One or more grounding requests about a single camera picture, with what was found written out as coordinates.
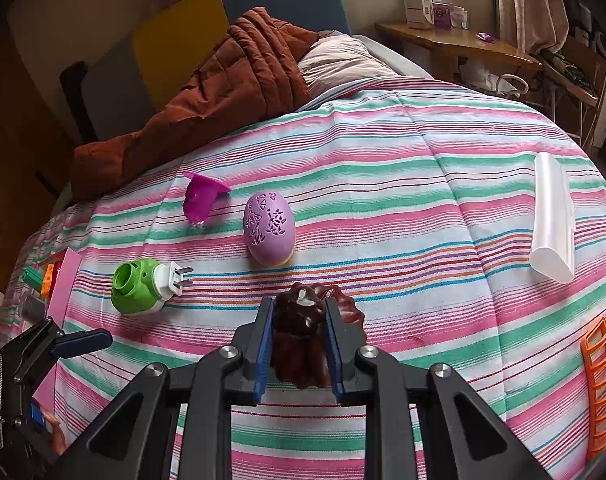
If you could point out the magenta plastic cup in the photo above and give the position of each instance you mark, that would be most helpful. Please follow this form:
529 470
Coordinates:
200 200

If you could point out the beige pillow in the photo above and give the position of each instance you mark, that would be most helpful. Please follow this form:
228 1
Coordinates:
343 60

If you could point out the wooden wardrobe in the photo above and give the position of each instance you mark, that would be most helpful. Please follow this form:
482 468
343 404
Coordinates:
13 135

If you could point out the yellow panel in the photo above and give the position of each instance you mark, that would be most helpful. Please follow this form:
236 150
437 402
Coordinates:
183 35

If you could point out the orange toy block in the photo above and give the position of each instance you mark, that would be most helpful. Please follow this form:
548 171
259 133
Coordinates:
47 285

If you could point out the white box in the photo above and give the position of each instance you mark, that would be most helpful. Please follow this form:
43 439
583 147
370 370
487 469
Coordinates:
415 2

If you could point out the brown quilt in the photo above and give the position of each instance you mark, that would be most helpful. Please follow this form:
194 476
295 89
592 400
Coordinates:
208 90

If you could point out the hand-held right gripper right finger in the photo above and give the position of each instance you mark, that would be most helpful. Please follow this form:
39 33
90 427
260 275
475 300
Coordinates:
338 380

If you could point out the purple perforated egg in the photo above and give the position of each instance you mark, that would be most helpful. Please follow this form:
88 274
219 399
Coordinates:
270 240

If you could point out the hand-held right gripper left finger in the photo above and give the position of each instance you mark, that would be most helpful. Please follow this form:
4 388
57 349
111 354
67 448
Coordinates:
264 355

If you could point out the black chair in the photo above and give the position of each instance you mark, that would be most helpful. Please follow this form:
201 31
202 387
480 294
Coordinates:
73 90

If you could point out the pink box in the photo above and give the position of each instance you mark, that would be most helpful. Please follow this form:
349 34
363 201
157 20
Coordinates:
65 285

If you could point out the green white plug-in device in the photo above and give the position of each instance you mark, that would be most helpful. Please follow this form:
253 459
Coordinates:
133 285

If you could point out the beige curtain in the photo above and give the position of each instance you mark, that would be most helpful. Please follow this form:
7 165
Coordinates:
528 0

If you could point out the white plastic tube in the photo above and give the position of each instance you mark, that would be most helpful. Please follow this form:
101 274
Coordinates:
550 220

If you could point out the striped bedsheet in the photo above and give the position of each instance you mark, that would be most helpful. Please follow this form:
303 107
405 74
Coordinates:
433 260

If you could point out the wooden side table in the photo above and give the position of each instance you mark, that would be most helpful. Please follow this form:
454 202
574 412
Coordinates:
453 40

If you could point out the orange plastic rack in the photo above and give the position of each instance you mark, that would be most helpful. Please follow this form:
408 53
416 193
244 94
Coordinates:
590 345

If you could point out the small purple wrapper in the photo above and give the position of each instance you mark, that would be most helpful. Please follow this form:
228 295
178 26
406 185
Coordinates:
484 37

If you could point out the green toy block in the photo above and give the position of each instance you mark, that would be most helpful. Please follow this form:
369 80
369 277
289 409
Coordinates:
32 276

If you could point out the brown scalp massage brush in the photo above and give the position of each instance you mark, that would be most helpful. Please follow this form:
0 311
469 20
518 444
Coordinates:
298 320

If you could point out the purple box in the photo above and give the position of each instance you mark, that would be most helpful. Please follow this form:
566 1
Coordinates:
442 15

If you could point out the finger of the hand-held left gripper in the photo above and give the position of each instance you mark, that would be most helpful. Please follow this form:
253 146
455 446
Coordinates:
83 341
40 332

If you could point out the person's left hand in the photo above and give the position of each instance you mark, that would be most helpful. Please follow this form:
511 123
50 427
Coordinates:
55 435

